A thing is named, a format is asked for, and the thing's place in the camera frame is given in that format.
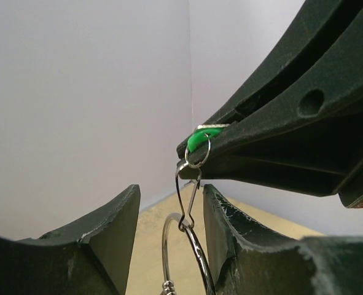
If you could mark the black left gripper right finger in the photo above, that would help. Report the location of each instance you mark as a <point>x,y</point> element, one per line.
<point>247,257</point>

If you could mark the green tag key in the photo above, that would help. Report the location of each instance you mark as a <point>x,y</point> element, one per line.
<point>202,133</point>

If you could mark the large silver keyring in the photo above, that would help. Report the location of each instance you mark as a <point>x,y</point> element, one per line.
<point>186,225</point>

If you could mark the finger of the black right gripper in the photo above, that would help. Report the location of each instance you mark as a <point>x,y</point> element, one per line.
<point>321,52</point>
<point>315,154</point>

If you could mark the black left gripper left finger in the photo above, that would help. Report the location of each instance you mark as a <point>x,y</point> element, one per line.
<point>90,255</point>

